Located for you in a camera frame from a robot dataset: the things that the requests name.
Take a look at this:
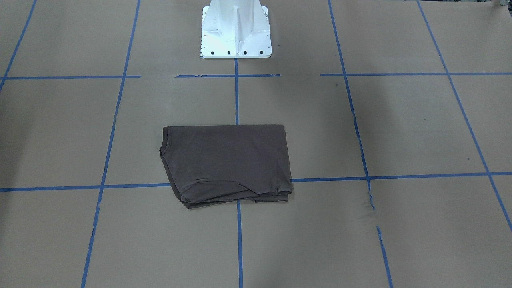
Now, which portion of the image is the dark brown t-shirt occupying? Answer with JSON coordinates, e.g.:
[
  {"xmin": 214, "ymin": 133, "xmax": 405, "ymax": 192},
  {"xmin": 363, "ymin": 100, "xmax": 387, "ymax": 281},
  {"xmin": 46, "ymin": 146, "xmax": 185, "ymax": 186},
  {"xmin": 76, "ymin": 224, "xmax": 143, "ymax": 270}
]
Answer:
[{"xmin": 159, "ymin": 124, "xmax": 293, "ymax": 209}]

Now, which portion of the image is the white pedestal column base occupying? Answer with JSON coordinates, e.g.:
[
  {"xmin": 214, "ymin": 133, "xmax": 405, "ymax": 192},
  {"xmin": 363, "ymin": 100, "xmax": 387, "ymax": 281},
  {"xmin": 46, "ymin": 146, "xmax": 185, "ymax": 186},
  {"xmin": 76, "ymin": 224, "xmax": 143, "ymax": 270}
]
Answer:
[{"xmin": 200, "ymin": 0, "xmax": 272, "ymax": 59}]

